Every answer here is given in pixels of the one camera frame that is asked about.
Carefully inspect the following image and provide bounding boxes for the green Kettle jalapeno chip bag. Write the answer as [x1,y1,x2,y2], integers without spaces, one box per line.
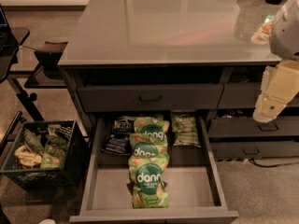
[171,112,200,147]

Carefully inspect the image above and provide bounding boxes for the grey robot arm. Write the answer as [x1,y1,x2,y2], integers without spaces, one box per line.
[251,0,299,123]

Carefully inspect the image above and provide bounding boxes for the grey top right drawer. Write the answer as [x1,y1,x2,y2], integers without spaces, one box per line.
[218,82,299,110]

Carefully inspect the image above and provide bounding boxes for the grey bottom right drawer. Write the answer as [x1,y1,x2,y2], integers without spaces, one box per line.
[210,141,299,160]

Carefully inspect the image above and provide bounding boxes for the grey top left drawer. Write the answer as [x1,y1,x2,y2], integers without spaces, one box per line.
[77,84,223,112]

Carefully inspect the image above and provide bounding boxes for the back green Dang chip bag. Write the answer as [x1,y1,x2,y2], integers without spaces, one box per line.
[134,117,169,141]

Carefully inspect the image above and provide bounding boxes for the green dang chip bag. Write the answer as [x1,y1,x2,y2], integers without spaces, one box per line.
[134,117,169,141]
[130,133,167,156]
[128,154,169,208]

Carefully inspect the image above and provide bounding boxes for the open grey middle drawer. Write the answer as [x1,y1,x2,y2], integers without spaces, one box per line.
[69,117,238,224]

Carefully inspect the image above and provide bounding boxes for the grey counter cabinet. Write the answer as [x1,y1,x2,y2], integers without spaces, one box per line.
[59,0,298,133]

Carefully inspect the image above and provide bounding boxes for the middle green Dang chip bag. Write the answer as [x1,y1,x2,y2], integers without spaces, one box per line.
[130,133,167,156]

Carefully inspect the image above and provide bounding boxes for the front green Dang chip bag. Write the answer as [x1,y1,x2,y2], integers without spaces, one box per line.
[128,154,169,208]

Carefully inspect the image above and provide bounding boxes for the dark blue Kettle chip bag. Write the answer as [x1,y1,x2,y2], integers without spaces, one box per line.
[101,116,135,155]

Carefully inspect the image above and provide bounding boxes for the dark green bag in crate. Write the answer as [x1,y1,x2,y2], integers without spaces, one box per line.
[24,129,44,155]

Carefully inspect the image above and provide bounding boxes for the yellow chip bag in crate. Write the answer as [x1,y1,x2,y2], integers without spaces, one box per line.
[14,146,42,167]

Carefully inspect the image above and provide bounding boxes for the black plastic crate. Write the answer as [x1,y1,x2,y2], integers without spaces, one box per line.
[1,120,88,189]

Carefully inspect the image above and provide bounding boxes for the white shoe tip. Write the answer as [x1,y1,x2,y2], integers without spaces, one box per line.
[38,218,56,224]

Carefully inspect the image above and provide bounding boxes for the black side desk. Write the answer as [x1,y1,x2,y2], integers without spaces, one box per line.
[0,5,68,154]

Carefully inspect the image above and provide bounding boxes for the black cable on floor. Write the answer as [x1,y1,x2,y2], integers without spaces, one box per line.
[249,158,299,169]

